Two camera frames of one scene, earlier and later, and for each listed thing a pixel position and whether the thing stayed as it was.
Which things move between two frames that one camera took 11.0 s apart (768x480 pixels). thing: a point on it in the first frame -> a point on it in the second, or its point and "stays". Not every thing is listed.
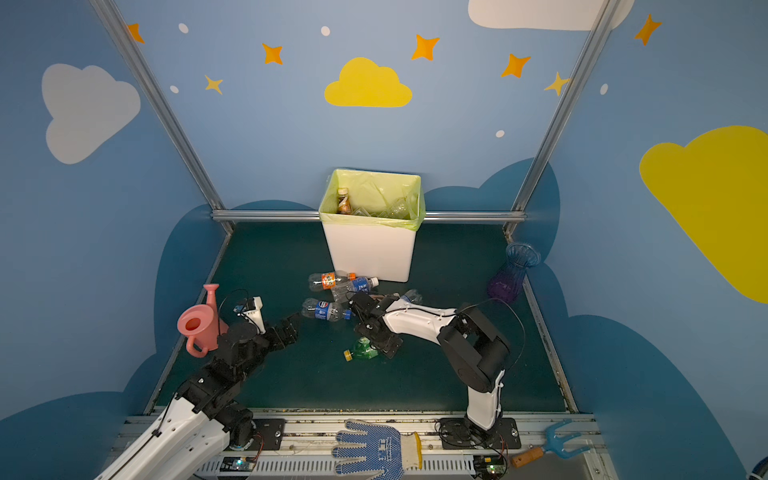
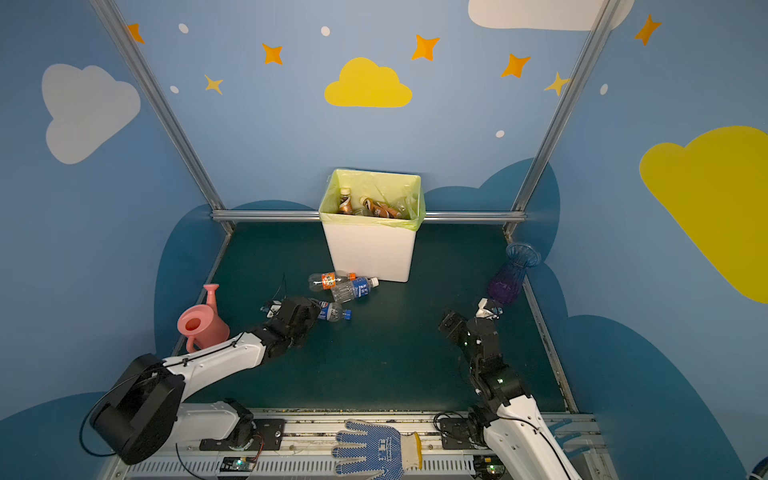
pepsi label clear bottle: [324, 310] stays
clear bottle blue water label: [361, 284] stays
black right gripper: [372, 324] -> [459, 327]
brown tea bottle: [344, 204] stays
